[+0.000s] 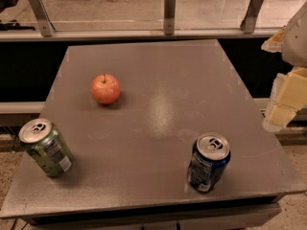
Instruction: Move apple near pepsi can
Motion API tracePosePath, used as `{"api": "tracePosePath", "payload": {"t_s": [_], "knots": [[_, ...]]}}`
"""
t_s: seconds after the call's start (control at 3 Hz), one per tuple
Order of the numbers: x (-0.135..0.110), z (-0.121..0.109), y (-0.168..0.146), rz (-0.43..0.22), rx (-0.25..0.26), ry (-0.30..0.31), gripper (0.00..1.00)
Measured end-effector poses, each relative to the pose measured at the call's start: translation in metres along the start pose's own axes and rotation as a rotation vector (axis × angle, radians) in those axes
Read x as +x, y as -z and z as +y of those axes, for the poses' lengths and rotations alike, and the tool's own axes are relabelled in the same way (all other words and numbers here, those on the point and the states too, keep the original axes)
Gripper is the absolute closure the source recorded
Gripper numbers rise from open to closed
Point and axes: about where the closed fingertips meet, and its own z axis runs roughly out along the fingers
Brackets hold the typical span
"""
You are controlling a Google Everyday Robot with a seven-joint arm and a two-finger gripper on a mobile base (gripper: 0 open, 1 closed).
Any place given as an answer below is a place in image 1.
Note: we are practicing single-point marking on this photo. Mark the horizontal metal rail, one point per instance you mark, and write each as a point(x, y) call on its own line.
point(19, 36)

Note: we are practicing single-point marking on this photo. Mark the middle metal rail bracket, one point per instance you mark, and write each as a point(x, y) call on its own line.
point(169, 16)

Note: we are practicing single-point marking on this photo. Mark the green soda can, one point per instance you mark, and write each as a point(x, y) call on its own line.
point(42, 140)

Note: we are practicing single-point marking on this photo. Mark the red apple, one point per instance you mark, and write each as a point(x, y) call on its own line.
point(105, 89)

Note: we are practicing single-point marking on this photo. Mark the right metal rail bracket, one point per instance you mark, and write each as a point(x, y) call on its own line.
point(249, 22)

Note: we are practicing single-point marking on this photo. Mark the metal rail bracket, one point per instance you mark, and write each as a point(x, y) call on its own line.
point(44, 23)
point(169, 16)
point(249, 22)

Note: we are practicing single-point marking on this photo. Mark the blue pepsi can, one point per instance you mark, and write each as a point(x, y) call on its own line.
point(210, 156)

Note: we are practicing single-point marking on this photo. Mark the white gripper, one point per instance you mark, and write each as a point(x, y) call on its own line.
point(296, 43)

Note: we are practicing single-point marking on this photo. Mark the black chair base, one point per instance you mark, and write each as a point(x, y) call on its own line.
point(12, 25)

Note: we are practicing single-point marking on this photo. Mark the left metal rail bracket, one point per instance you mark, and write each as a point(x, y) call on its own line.
point(44, 23)

